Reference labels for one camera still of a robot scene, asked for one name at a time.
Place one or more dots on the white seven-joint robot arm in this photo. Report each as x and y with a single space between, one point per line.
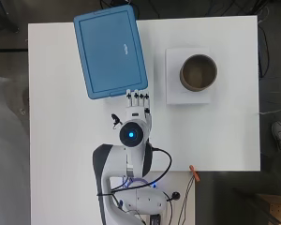
103 175

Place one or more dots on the brown round tub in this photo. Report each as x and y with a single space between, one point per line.
198 73

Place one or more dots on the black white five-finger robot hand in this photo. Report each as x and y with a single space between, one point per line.
136 112

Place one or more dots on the black round button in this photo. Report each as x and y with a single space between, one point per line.
175 196

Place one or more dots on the orange clamp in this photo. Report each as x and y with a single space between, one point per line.
195 175

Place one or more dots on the person's shoe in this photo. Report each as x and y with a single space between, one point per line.
279 132

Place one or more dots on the blue plastic box lid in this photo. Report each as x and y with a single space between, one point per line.
110 51

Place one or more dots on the white flat box stand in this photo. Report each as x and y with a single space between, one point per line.
173 93

